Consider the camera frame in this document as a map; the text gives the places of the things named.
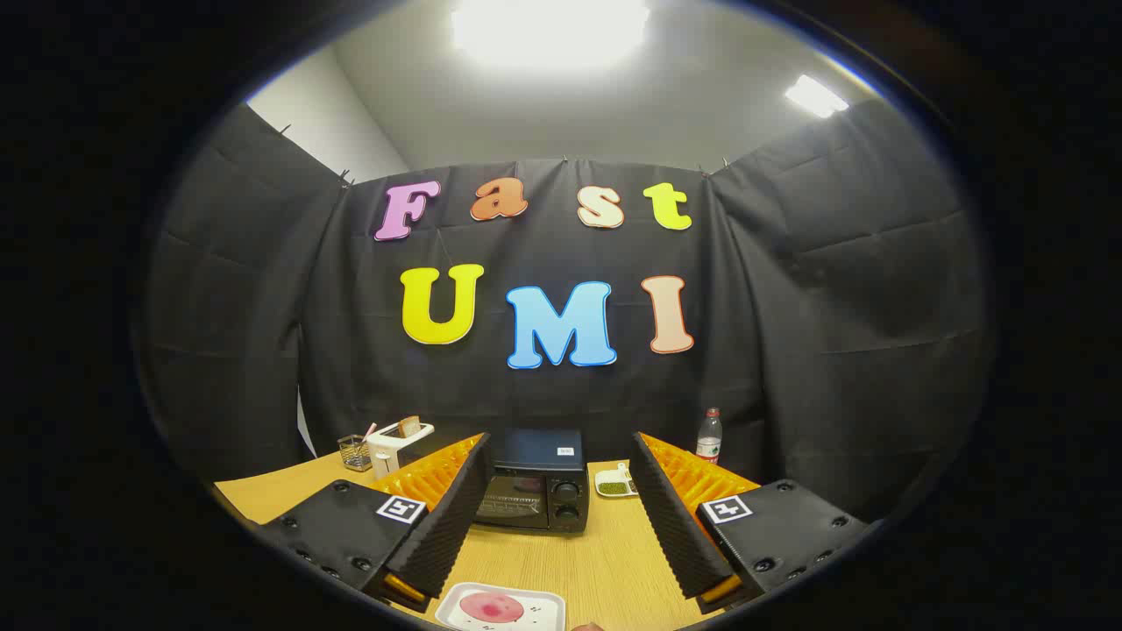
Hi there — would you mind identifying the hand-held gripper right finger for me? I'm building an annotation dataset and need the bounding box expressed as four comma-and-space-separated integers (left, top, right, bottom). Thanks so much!
629, 431, 870, 614

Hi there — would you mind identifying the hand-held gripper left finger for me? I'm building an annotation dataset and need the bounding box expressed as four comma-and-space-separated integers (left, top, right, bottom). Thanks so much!
254, 432, 494, 613

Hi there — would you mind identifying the toaster oven glass door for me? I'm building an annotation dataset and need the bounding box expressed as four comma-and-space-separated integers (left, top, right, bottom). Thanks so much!
475, 473, 550, 529

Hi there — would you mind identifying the pink ham slice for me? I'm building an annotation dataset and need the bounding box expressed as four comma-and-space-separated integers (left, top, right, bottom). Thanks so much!
459, 592, 525, 624

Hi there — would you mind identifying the black toaster oven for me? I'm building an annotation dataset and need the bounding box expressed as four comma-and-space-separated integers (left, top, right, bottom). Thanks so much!
473, 428, 590, 534

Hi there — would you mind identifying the white square plate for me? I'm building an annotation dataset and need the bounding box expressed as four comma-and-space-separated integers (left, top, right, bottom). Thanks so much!
435, 582, 567, 631

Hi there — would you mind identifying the white pop-up toaster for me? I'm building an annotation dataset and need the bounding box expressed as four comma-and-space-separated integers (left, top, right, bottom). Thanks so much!
366, 422, 436, 479

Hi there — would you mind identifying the white divided dish of beans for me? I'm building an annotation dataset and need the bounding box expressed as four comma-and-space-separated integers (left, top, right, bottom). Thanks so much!
594, 463, 639, 499

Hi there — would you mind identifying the clear water bottle red label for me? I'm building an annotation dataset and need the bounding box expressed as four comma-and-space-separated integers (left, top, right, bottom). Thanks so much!
696, 408, 723, 465

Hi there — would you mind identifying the small ceiling light panel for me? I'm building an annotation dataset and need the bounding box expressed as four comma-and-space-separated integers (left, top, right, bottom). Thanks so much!
785, 74, 849, 119

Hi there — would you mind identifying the large ceiling light panel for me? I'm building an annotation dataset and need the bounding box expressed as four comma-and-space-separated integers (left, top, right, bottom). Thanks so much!
451, 0, 651, 71

